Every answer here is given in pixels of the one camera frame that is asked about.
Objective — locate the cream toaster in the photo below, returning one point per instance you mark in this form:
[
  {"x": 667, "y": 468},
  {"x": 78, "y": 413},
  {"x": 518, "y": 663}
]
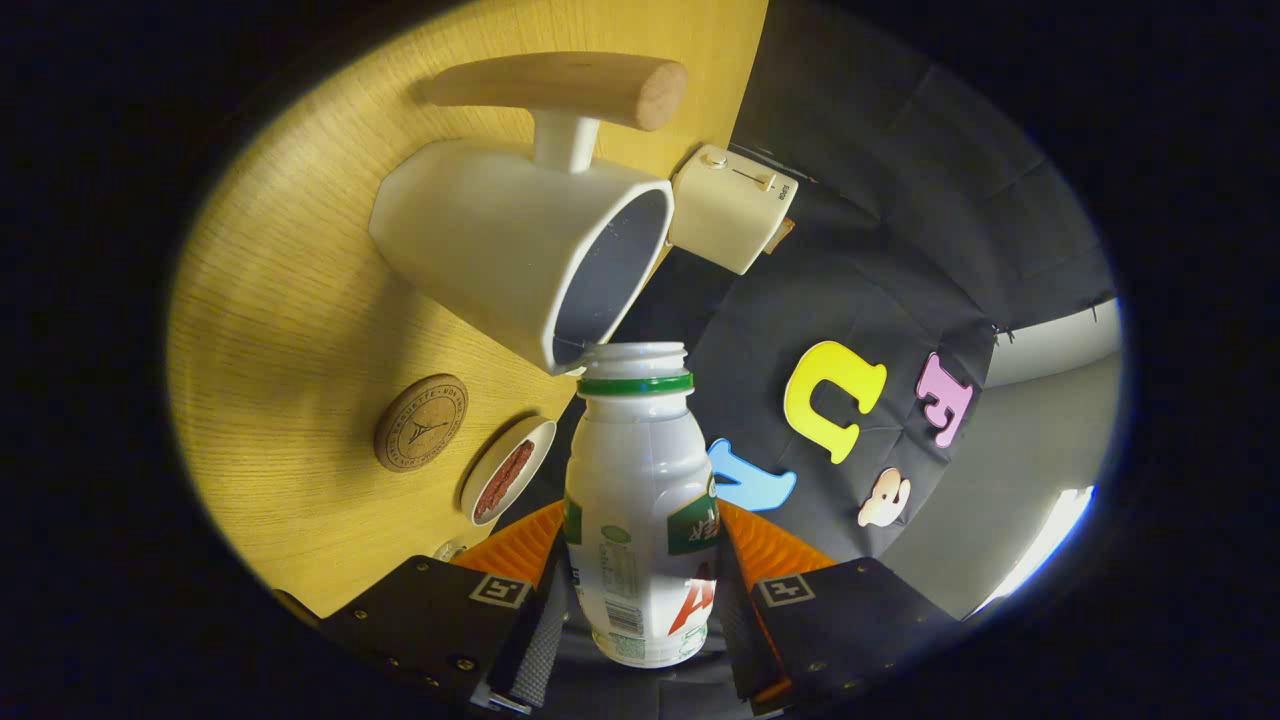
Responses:
[{"x": 725, "y": 210}]

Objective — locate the reddish brown meat slice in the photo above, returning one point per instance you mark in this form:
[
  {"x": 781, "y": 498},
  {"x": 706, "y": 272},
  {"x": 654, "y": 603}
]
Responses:
[{"x": 503, "y": 480}]

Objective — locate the black backdrop cloth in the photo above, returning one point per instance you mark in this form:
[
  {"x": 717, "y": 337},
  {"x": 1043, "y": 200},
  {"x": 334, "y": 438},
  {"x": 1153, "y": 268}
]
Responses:
[{"x": 900, "y": 200}]

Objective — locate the bread slice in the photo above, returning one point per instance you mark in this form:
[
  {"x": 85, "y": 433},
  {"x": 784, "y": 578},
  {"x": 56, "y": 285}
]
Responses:
[{"x": 780, "y": 235}]

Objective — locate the round cork coaster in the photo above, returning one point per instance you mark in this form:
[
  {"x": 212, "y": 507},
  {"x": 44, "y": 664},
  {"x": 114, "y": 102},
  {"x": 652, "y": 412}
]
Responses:
[{"x": 421, "y": 423}]

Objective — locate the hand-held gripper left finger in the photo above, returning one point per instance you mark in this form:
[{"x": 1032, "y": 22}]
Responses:
[{"x": 540, "y": 640}]

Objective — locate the wooden table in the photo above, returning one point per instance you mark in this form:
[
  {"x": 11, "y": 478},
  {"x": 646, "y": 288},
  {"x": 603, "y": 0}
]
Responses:
[{"x": 280, "y": 320}]

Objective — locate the white round plate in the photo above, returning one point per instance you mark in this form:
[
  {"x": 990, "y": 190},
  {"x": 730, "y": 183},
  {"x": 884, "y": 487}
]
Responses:
[{"x": 530, "y": 440}]

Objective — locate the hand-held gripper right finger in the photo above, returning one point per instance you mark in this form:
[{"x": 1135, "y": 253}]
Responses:
[{"x": 735, "y": 640}]

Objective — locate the white juice bottle green label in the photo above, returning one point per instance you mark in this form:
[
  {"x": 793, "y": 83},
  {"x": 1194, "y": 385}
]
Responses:
[{"x": 635, "y": 480}]

